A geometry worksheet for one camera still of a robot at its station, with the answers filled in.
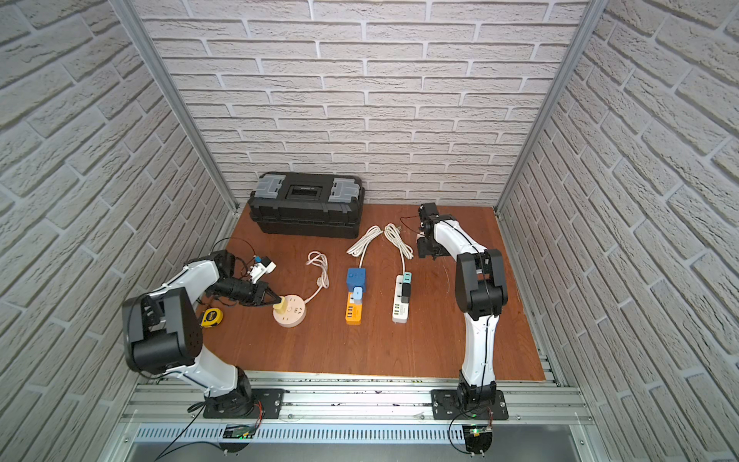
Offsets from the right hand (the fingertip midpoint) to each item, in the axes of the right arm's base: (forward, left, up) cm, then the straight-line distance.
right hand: (439, 251), depth 100 cm
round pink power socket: (-20, +50, -2) cm, 53 cm away
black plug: (-17, +15, +3) cm, 22 cm away
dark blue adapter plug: (-11, +30, +4) cm, 32 cm away
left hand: (-16, +54, +3) cm, 56 cm away
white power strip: (-21, +16, -2) cm, 27 cm away
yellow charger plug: (-19, +53, +2) cm, 56 cm away
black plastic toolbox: (+13, +46, +13) cm, 50 cm away
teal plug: (-12, +13, +3) cm, 18 cm away
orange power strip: (-21, +31, -1) cm, 37 cm away
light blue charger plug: (-17, +29, +2) cm, 34 cm away
